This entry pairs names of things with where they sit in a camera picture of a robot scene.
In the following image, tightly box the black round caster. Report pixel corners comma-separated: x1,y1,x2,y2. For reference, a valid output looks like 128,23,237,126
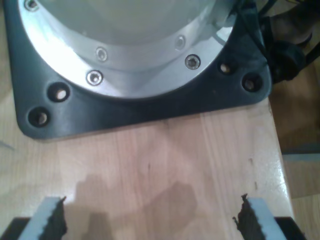
268,41,320,83

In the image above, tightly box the grey metal bar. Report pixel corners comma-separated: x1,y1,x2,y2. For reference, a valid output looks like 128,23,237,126
282,143,320,163

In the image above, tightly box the person's foot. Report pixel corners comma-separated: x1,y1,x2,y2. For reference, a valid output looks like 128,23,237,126
259,0,315,52

